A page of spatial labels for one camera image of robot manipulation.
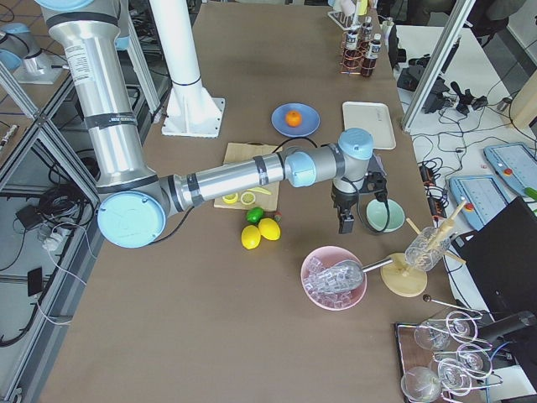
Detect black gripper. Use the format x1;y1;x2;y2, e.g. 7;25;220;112
331;171;386;234

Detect blue plate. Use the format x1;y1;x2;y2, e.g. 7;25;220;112
271;102;320;138

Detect orange fruit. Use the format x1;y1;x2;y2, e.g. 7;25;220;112
284;110;302;128

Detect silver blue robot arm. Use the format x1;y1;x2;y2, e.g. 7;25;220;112
40;1;386;248

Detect green bowl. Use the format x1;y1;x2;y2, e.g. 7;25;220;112
366;199;405;233

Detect pink bowl with ice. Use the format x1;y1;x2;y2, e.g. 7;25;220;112
300;246;368;311

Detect metal ice scoop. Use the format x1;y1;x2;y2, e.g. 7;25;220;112
329;258;393;292

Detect grey cloth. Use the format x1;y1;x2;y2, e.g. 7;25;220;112
368;153;386;177

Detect yellow lemon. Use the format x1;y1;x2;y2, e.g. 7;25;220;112
258;217;281;241
241;225;261;250

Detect wooden cup tree stand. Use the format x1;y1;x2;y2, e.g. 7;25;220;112
381;199;467;297

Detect clear glass mug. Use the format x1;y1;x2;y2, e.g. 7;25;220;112
404;227;450;272

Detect green lime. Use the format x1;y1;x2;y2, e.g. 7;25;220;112
246;207;264;224

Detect yellow plastic knife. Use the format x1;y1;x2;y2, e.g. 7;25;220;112
248;186;272;196

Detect lemon slice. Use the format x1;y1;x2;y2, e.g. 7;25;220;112
222;192;239;205
240;191;256;206

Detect cream tray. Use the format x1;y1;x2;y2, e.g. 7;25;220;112
342;101;396;150

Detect wooden cutting board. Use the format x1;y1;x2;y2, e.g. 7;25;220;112
213;143;279;212

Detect blue teach pendant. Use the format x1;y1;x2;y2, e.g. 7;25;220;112
483;143;536;196
449;175;511;230

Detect black monitor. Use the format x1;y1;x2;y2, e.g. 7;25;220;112
452;196;536;316

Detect wine glass rack tray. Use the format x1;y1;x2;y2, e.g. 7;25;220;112
394;308;503;402

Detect pink cup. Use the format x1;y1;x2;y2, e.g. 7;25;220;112
337;0;357;17

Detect copper wire bottle rack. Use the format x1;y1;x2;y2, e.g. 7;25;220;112
340;29;381;77

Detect aluminium frame post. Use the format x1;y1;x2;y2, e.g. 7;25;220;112
401;0;475;132

